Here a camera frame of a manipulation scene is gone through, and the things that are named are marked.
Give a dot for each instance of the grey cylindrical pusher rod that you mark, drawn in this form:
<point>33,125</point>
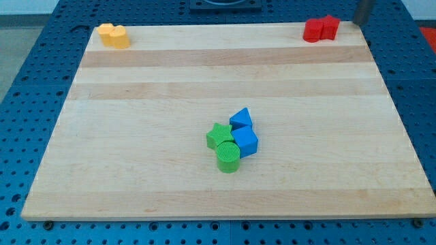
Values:
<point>363,11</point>

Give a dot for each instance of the red star block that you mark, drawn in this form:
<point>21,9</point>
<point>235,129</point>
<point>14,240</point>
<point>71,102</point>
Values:
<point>330,27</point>

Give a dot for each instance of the green star block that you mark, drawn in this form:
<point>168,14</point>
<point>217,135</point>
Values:
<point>218,135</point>

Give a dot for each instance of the red round block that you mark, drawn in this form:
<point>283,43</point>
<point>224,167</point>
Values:
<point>313,30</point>

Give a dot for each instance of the blue perforated table plate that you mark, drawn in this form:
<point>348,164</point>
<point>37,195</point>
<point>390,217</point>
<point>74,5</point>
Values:
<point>30,109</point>

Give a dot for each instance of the blue triangle block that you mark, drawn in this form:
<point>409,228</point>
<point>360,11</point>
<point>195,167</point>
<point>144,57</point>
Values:
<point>241,119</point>

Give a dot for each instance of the blue cube block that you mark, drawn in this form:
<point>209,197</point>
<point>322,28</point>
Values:
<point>246,139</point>

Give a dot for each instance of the green cylinder block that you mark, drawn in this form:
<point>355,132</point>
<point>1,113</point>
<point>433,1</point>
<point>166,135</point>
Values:
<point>228,157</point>

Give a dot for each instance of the yellow heart block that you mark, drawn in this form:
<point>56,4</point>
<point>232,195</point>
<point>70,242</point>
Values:
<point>119,38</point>

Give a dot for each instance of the yellow hexagon block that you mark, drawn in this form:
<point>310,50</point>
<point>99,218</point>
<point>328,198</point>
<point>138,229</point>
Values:
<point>104,31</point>

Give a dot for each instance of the wooden board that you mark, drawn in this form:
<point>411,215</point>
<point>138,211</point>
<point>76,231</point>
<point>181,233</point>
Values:
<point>130,140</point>

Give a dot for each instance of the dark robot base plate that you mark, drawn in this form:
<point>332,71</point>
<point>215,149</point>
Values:
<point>224,5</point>

